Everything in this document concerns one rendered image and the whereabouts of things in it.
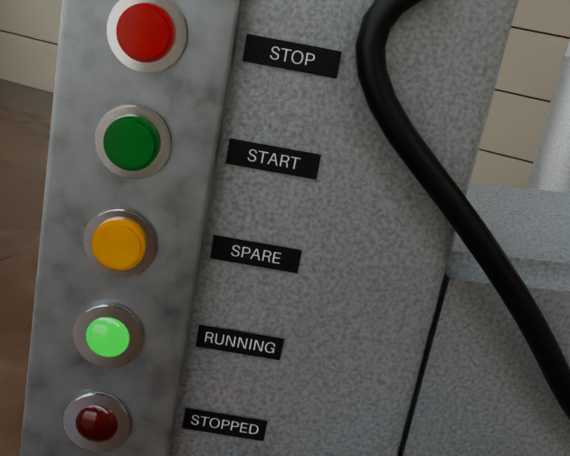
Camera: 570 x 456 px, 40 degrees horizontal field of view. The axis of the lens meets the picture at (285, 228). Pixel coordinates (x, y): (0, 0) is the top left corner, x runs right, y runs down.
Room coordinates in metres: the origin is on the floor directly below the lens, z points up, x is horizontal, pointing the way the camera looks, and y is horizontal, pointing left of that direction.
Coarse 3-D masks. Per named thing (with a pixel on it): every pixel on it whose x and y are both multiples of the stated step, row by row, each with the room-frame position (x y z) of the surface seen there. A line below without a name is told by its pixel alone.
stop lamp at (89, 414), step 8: (88, 408) 0.36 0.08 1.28; (96, 408) 0.36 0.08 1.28; (104, 408) 0.36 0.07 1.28; (80, 416) 0.36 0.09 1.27; (88, 416) 0.35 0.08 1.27; (96, 416) 0.35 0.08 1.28; (104, 416) 0.36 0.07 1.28; (112, 416) 0.36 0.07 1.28; (80, 424) 0.35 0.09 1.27; (88, 424) 0.35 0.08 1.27; (96, 424) 0.35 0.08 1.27; (104, 424) 0.35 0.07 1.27; (112, 424) 0.36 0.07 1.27; (80, 432) 0.36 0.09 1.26; (88, 432) 0.35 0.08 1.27; (96, 432) 0.35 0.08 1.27; (104, 432) 0.35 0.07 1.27; (112, 432) 0.36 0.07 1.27; (96, 440) 0.36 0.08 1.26; (104, 440) 0.36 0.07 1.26
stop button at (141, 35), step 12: (132, 12) 0.35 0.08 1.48; (144, 12) 0.35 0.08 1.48; (156, 12) 0.35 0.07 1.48; (120, 24) 0.35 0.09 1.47; (132, 24) 0.35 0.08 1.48; (144, 24) 0.35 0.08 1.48; (156, 24) 0.35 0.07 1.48; (168, 24) 0.36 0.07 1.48; (120, 36) 0.35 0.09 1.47; (132, 36) 0.35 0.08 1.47; (144, 36) 0.35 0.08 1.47; (156, 36) 0.35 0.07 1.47; (168, 36) 0.35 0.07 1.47; (132, 48) 0.35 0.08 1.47; (144, 48) 0.35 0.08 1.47; (156, 48) 0.35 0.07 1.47; (168, 48) 0.36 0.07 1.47; (144, 60) 0.35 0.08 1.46; (156, 60) 0.36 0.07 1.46
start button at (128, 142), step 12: (120, 120) 0.35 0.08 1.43; (132, 120) 0.35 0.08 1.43; (144, 120) 0.36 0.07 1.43; (108, 132) 0.35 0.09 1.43; (120, 132) 0.35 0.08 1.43; (132, 132) 0.35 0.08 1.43; (144, 132) 0.35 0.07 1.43; (156, 132) 0.36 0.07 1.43; (108, 144) 0.35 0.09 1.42; (120, 144) 0.35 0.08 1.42; (132, 144) 0.35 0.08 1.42; (144, 144) 0.35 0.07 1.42; (156, 144) 0.36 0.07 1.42; (108, 156) 0.35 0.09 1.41; (120, 156) 0.35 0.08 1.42; (132, 156) 0.35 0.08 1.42; (144, 156) 0.35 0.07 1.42; (156, 156) 0.36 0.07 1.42; (132, 168) 0.35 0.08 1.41
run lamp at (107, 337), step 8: (96, 320) 0.36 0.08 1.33; (104, 320) 0.36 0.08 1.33; (112, 320) 0.36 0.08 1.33; (88, 328) 0.36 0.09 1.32; (96, 328) 0.35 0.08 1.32; (104, 328) 0.35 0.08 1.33; (112, 328) 0.35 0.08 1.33; (120, 328) 0.36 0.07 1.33; (88, 336) 0.36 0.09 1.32; (96, 336) 0.35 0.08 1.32; (104, 336) 0.35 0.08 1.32; (112, 336) 0.35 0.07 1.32; (120, 336) 0.36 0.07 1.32; (128, 336) 0.36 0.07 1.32; (88, 344) 0.36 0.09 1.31; (96, 344) 0.35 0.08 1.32; (104, 344) 0.35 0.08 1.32; (112, 344) 0.35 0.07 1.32; (120, 344) 0.36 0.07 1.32; (96, 352) 0.36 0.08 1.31; (104, 352) 0.35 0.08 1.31; (112, 352) 0.36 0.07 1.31; (120, 352) 0.36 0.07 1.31
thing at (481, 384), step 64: (384, 0) 0.37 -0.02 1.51; (384, 64) 0.37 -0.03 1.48; (384, 128) 0.37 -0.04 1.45; (448, 192) 0.37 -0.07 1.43; (512, 192) 0.57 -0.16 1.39; (512, 256) 0.41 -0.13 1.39; (448, 320) 0.40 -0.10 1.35; (512, 320) 0.40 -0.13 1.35; (448, 384) 0.40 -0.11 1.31; (512, 384) 0.40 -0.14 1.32; (448, 448) 0.40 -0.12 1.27; (512, 448) 0.40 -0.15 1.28
